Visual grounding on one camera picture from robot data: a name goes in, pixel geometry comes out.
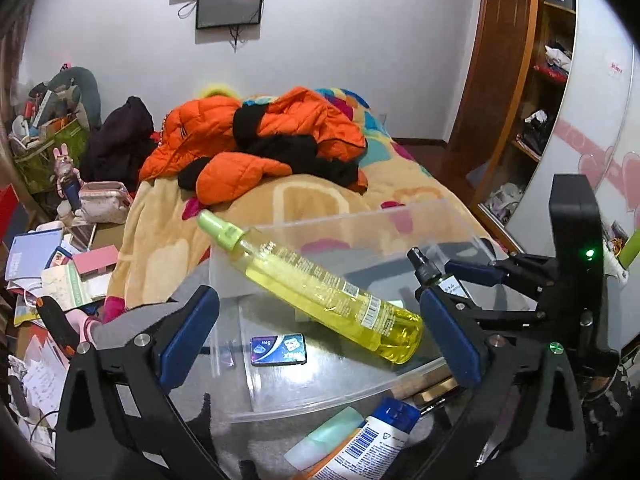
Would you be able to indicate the mint green case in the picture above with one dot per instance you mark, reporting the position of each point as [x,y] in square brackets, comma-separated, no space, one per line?
[325,435]

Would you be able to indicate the black orange tool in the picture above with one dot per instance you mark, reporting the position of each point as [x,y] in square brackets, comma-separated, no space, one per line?
[55,320]

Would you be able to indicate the pink slipper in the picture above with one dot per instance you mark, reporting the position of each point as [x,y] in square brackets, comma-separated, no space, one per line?
[87,327]

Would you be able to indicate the yellow spray bottle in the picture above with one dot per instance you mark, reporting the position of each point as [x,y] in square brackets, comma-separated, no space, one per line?
[320,295]

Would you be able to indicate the colourful printed blanket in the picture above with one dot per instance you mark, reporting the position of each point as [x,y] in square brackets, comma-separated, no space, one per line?
[160,240]

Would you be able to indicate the pink rabbit figurine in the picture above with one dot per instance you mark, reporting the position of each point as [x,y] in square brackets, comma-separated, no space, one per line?
[67,170]

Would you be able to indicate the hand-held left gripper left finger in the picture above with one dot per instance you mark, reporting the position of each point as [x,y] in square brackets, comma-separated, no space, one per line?
[192,327]

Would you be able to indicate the pink box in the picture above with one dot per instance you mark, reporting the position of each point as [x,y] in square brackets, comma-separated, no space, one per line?
[95,260]

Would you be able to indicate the white heart-print wardrobe door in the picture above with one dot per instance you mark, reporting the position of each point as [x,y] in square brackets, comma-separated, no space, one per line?
[590,110]

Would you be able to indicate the pile of white papers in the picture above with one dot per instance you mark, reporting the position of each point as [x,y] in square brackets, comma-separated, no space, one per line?
[40,375]

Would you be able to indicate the small black spray bottle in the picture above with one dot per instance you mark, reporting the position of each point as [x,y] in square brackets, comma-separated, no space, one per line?
[425,267]

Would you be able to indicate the yellow green hat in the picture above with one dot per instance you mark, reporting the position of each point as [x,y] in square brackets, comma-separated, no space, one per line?
[217,92]

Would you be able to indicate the small blue packet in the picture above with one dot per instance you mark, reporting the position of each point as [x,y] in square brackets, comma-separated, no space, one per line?
[277,351]

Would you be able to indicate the green bottle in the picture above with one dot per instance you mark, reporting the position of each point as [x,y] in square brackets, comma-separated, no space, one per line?
[631,250]

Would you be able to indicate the dark purple coat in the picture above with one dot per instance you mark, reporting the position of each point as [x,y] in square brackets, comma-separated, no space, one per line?
[120,135]

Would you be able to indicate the white green booklet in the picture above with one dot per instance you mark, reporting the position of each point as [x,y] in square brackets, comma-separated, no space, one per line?
[65,285]

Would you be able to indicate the grey black printed cloth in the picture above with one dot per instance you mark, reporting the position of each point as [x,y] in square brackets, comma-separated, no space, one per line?
[250,435]

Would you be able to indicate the pink cosmetic pouch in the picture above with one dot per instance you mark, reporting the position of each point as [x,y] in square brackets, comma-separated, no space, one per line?
[102,205]

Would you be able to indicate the green storage bag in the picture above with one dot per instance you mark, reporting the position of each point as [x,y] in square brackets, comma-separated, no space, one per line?
[45,160]

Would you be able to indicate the grey plush toy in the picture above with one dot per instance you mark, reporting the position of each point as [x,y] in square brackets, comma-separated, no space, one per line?
[82,85]

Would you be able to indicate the wooden stick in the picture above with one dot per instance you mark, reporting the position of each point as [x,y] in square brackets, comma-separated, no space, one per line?
[425,385]

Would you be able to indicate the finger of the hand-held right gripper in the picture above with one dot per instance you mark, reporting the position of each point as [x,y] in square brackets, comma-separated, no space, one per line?
[510,317]
[475,271]

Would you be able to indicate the white blue lotion tube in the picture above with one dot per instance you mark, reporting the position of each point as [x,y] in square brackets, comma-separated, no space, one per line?
[370,440]

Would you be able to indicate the white folded cloth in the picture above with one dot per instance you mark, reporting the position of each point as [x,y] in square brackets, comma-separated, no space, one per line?
[557,57]

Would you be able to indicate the clear plastic box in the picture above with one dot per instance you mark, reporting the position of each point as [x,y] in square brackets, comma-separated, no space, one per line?
[280,390]

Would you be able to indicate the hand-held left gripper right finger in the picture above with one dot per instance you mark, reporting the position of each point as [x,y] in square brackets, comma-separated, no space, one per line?
[450,337]

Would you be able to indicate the orange puffer jacket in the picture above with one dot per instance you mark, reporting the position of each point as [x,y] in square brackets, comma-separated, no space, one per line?
[200,125]

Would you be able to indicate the blue notebook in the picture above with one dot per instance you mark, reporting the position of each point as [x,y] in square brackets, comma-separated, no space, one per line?
[30,255]

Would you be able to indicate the wooden wardrobe shelf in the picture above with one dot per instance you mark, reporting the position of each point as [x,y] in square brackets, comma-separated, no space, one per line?
[500,35]

